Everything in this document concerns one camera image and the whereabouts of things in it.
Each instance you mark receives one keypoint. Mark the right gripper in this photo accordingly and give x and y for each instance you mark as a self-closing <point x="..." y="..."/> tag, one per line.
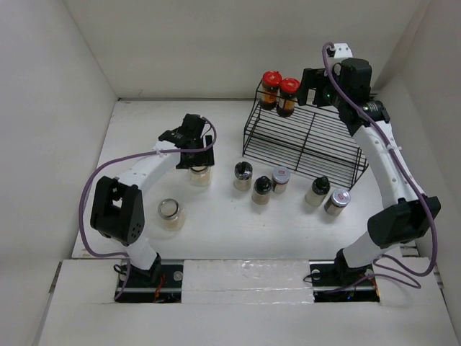
<point x="312" y="78"/>

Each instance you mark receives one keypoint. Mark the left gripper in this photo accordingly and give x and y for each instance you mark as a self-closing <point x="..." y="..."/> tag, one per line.
<point x="204" y="159"/>

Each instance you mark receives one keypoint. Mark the clear glass jar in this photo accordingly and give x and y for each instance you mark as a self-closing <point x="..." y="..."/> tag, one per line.
<point x="199" y="176"/>
<point x="171" y="214"/>

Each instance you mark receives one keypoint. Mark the red lid sauce jar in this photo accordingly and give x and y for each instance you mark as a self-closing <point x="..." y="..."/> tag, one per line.
<point x="287" y="97"/>
<point x="270" y="83"/>

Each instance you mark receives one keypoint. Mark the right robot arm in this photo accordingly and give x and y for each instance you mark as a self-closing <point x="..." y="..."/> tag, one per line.
<point x="408" y="213"/>

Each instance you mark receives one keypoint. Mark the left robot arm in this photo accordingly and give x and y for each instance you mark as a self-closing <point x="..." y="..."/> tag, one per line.
<point x="117" y="211"/>

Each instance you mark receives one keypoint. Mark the black cap spice grinder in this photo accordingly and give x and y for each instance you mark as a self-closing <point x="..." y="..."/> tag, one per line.
<point x="318" y="191"/>
<point x="262" y="190"/>
<point x="243" y="173"/>

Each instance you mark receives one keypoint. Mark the clear glass jar front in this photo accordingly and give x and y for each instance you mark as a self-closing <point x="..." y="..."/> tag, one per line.
<point x="171" y="214"/>

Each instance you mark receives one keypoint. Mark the white lid spice jar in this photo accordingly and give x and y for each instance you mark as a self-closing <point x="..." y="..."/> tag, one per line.
<point x="280" y="179"/>
<point x="337" y="201"/>

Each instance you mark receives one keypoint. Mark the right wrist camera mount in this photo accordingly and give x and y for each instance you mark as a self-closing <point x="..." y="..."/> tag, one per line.
<point x="337" y="52"/>

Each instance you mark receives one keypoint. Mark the black wire rack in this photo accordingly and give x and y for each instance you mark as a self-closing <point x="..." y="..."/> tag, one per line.
<point x="312" y="142"/>

